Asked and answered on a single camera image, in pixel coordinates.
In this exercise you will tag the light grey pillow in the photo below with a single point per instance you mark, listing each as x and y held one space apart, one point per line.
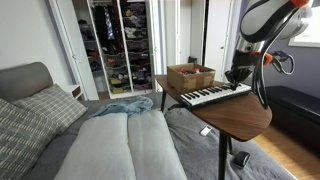
153 146
96 150

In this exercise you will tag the brown cardboard box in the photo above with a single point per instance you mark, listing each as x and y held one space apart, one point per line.
191 81

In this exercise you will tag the white wardrobe door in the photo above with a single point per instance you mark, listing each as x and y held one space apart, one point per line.
71 50

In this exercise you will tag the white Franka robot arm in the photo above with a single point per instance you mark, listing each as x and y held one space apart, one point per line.
273 20

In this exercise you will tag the white remote control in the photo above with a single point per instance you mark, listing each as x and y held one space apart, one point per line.
205 130

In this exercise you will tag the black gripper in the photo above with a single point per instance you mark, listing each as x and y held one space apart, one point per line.
240 68

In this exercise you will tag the white nightstand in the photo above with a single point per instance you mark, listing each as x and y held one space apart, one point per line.
74 91

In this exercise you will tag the black white keyboard melodica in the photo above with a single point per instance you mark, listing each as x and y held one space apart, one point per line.
216 94

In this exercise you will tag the light blue crumpled cloth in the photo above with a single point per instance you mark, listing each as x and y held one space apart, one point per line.
126 106

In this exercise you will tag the black bench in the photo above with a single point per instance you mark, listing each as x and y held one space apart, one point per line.
296 110

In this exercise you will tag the grey upholstered headboard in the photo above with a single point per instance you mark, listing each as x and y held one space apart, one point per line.
23 80

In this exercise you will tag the grey dash patterned pillow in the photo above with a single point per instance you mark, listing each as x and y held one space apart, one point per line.
20 140

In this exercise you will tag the white folding door panel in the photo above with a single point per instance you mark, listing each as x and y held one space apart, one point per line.
220 40
173 36

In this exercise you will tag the round wooden table black legs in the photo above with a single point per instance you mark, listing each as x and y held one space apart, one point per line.
233 116

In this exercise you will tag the small dark wedge object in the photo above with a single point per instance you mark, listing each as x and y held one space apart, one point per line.
241 159

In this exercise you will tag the red black items in box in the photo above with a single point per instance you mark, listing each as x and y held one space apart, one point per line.
190 70

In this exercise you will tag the grey checked pillow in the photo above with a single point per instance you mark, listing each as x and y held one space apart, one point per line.
53 104

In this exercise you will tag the grey bed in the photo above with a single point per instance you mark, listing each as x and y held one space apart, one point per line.
196 150

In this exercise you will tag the open wardrobe with clothes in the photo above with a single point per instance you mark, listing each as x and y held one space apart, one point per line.
123 46

